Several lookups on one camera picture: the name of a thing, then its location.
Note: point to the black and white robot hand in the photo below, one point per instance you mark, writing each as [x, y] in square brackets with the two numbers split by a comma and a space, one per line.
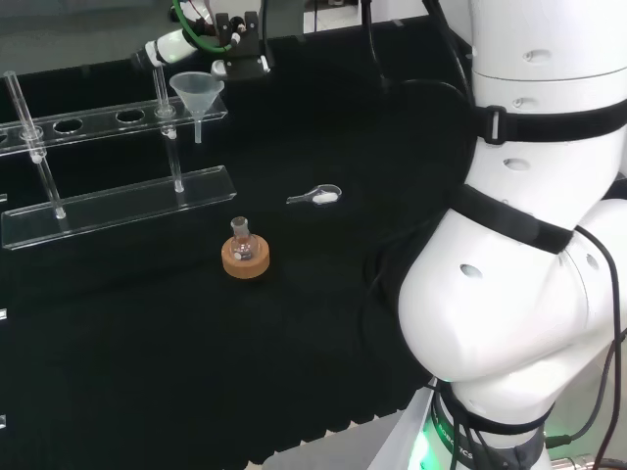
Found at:
[169, 46]

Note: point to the clear plastic funnel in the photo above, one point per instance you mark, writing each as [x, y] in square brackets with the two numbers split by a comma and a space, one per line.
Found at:
[196, 88]

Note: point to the clear funnel stand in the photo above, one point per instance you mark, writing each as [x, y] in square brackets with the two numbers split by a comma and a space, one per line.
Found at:
[122, 201]

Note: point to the glass weighing funnel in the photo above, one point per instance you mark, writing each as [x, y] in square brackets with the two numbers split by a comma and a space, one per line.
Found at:
[325, 197]

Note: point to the round-bottom glass flask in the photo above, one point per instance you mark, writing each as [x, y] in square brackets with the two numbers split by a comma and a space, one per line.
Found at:
[243, 242]

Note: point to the black bench cloth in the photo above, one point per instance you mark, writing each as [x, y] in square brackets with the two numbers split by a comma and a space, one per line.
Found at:
[147, 343]

